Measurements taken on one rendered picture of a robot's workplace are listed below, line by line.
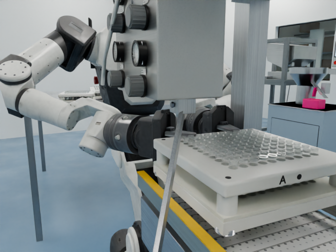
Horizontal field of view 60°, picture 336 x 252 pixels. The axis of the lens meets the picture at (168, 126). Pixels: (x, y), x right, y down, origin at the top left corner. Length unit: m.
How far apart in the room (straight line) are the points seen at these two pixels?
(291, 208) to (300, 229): 0.09
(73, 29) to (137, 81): 0.60
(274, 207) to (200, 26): 0.27
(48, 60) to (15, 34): 4.41
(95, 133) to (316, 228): 0.48
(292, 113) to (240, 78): 2.33
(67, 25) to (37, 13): 4.39
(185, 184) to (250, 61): 0.39
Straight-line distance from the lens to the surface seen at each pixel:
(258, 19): 0.77
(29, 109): 0.78
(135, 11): 0.41
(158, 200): 0.53
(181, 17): 0.41
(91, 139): 0.70
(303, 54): 4.21
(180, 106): 0.42
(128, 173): 0.99
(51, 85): 5.35
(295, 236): 0.52
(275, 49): 4.25
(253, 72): 0.75
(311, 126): 2.97
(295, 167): 0.45
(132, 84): 0.42
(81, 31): 1.01
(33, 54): 0.90
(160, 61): 0.39
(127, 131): 0.62
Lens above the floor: 1.14
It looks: 12 degrees down
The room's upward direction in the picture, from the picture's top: straight up
